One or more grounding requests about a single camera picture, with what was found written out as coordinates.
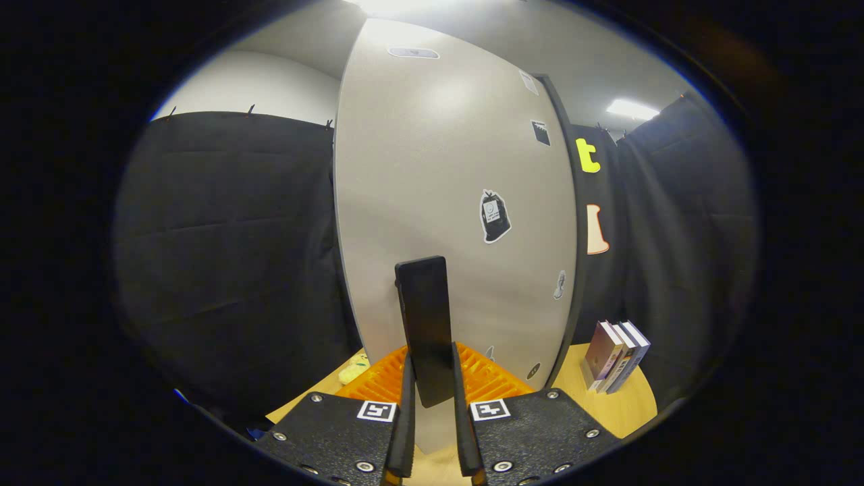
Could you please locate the large ceiling light panel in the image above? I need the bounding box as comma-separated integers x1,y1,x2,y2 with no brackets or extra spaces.
344,0,527,18

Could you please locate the beige cabinet door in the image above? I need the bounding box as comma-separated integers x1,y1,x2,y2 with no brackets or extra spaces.
335,17,579,454

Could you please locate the black backdrop cloth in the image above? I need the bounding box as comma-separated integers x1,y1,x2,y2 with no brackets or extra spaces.
111,91,760,433

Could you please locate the dark grey cabinet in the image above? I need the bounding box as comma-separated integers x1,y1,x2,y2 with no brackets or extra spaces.
532,72,589,391

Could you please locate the black door handle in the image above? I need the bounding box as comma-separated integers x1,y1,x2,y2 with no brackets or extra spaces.
394,255,456,409

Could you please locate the white spine book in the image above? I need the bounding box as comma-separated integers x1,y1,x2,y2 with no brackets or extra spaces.
597,323,639,394

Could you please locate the small ceiling light panel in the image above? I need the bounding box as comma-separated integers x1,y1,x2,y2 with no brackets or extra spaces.
605,99,661,121

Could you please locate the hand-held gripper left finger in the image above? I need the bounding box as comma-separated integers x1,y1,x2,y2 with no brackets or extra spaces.
253,348,416,486

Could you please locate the yellow plush toy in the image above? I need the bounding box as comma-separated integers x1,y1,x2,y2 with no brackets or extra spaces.
337,354,371,385

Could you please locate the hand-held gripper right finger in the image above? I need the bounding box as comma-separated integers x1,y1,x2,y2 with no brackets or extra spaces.
451,341,622,486

